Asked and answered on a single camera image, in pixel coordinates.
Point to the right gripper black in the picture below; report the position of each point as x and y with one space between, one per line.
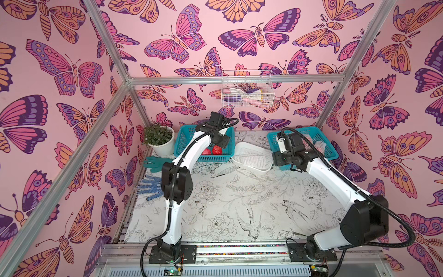
281 161

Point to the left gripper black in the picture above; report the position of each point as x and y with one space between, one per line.
224 145

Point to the netted apple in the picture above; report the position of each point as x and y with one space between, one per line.
216 150
320 147

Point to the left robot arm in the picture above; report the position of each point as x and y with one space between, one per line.
177 183

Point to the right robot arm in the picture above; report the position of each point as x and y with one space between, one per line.
366 216

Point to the right teal plastic basket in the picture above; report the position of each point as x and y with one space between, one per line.
310 136

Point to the teal plastic basket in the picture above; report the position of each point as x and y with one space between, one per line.
185 135
310 136

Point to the left teal plastic basket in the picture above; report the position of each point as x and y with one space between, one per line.
185 135

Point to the white plastic tray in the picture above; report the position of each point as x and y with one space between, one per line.
247 148

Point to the potted green plant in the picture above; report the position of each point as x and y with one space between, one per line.
160 139

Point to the green garden glove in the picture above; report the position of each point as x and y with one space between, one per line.
155 164

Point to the blue dotted work glove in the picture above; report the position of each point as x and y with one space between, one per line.
150 187

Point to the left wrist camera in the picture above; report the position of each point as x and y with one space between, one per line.
217 120

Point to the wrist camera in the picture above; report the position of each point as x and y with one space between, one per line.
217 120
291 142

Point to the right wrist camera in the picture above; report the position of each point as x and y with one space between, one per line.
291 142

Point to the white wire wall basket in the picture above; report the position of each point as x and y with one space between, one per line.
247 91

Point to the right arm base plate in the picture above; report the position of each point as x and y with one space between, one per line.
302 253

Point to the aluminium front rail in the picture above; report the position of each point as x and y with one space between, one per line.
248 259

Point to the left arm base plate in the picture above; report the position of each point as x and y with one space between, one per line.
166 255

